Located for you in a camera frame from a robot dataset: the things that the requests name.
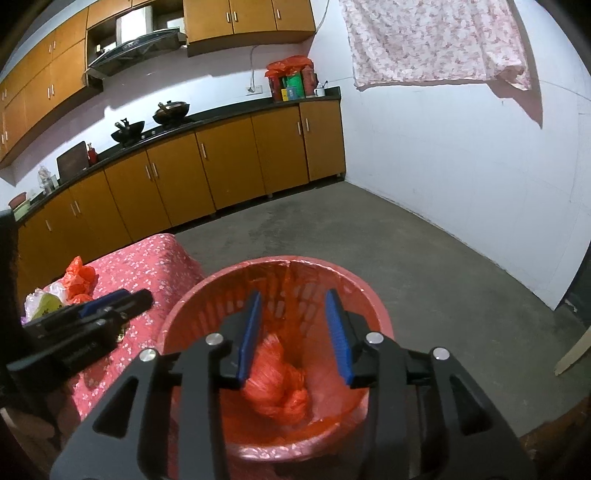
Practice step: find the range hood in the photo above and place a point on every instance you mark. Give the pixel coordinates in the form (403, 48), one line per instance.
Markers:
(121, 34)

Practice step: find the red plastic trash basket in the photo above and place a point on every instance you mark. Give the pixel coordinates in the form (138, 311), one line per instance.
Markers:
(293, 292)

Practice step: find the red bottle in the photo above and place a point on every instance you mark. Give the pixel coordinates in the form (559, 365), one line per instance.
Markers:
(92, 155)

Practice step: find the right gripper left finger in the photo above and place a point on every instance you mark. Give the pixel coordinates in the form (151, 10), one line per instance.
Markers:
(126, 435)

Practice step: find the pink floral hanging cloth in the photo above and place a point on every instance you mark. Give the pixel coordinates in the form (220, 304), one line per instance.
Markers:
(435, 42)

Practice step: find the black lidded wok right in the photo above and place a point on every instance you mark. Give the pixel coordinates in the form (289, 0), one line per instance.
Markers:
(171, 113)

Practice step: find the red bag on table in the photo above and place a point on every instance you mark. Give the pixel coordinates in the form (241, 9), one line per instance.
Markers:
(79, 281)

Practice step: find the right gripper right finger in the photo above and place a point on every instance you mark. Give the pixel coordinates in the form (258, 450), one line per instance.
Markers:
(425, 412)

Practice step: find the clear bubble wrap sheet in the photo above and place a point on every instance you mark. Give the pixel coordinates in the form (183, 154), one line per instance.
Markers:
(56, 288)

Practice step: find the clear glass jar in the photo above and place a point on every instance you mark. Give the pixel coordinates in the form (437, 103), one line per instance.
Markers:
(47, 180)

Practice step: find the lower wooden kitchen cabinets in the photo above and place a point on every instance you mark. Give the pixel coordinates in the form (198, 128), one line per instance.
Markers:
(180, 176)

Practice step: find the wooden kitchen cabinets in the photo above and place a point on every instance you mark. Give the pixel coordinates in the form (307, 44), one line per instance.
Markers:
(180, 176)
(68, 65)

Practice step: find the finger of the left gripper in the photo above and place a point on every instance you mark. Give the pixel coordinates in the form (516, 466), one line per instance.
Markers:
(119, 306)

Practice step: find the black wok left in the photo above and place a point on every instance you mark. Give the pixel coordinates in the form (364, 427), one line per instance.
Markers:
(127, 133)

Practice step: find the small red plastic bag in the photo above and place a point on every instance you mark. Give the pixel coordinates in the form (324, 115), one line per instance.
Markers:
(276, 389)

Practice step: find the stacked wash basins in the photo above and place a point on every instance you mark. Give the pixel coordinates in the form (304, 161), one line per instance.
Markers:
(19, 205)

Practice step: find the red floral table cloth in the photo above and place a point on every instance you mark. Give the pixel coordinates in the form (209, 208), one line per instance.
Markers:
(158, 264)

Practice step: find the green plastic bag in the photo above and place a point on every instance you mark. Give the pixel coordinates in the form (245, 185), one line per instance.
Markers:
(43, 303)

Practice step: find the red bag of groceries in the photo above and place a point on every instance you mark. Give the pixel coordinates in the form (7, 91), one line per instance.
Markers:
(292, 78)

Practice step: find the upper wooden kitchen cabinets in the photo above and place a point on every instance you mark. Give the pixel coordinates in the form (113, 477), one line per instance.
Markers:
(68, 65)

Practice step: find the dark cutting board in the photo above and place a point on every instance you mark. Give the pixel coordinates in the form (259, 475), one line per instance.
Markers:
(72, 162)

